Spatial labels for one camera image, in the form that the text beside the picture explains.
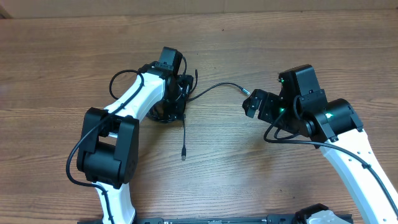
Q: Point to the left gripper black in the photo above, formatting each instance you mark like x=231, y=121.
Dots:
x=178, y=76

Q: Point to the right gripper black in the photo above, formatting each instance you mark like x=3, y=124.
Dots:
x=270, y=103

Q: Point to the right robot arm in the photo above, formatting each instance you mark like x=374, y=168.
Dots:
x=302, y=110

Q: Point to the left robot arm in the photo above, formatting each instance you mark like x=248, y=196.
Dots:
x=107, y=151

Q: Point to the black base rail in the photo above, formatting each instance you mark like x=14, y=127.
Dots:
x=298, y=217

